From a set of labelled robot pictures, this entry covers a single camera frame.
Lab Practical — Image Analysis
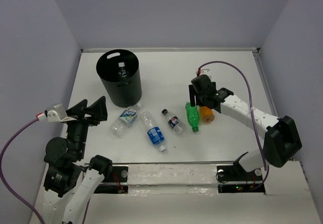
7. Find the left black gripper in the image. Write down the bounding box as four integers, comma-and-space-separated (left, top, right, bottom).
63, 94, 109, 157

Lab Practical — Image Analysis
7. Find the green plastic bottle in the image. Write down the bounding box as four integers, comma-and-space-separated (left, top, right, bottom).
185, 102, 199, 133

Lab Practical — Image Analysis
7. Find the orange juice bottle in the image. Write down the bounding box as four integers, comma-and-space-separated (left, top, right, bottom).
199, 106, 215, 123

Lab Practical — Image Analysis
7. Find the Pepsi label small bottle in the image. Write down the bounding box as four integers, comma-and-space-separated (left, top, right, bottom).
161, 109, 186, 135

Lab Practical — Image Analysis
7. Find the white green label bottle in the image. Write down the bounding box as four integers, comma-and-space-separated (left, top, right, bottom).
110, 103, 142, 137

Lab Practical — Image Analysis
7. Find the blue label water bottle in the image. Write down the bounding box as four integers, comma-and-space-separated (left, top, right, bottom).
140, 111, 166, 152

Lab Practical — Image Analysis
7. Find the clear label-free plastic bottle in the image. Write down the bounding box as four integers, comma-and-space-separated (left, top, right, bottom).
118, 62, 130, 81

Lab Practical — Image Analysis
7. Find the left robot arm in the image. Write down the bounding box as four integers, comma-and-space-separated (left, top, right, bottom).
37, 96, 113, 223

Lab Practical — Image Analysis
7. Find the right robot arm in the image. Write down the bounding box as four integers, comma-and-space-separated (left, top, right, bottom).
189, 75, 302, 180

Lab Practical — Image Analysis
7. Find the black cylindrical bin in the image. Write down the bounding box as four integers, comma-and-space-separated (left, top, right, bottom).
96, 49, 142, 107

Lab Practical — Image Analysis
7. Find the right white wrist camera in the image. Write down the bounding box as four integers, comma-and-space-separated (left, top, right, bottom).
196, 69, 211, 78

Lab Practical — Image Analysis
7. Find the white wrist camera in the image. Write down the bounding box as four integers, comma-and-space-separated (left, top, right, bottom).
196, 69, 211, 78
36, 103, 76, 123

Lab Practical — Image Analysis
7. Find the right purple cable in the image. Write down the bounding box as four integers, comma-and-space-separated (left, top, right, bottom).
197, 61, 269, 172

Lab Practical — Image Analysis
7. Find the purple cable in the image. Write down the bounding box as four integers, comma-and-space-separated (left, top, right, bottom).
197, 61, 269, 172
0, 118, 46, 224

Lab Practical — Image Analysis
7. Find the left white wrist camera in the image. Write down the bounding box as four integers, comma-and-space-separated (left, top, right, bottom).
36, 103, 76, 123

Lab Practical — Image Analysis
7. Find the aluminium table edge rail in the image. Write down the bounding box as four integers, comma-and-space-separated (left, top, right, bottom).
80, 47, 261, 53

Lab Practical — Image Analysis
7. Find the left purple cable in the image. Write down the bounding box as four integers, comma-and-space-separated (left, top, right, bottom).
0, 118, 46, 224

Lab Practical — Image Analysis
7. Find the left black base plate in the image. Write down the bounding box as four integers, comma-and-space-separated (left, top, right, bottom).
94, 165, 129, 194

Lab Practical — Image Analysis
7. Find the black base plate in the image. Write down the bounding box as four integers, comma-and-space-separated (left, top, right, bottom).
94, 165, 129, 194
216, 165, 265, 194

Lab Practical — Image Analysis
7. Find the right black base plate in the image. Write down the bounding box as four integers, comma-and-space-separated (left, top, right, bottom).
216, 165, 265, 194

